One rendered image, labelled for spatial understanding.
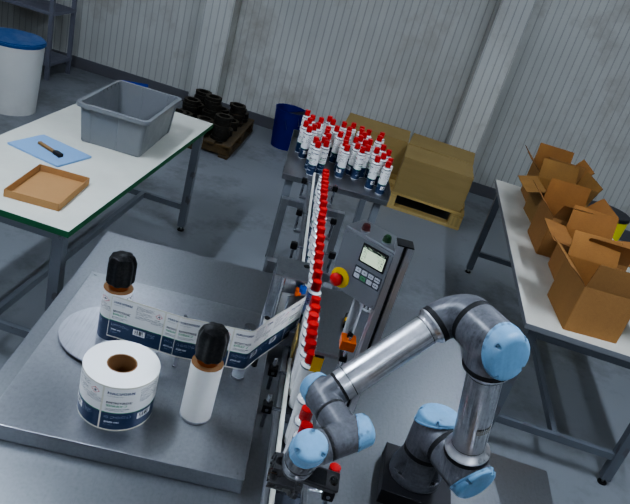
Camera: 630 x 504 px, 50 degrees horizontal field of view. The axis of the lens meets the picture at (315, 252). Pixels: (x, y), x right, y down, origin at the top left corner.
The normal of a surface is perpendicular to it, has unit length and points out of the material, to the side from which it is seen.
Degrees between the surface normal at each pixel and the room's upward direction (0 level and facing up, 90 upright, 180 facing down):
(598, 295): 90
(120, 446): 0
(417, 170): 90
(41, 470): 0
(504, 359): 82
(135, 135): 95
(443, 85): 90
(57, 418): 0
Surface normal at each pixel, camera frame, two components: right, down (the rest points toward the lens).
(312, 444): 0.20, -0.53
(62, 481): 0.26, -0.86
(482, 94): -0.18, 0.40
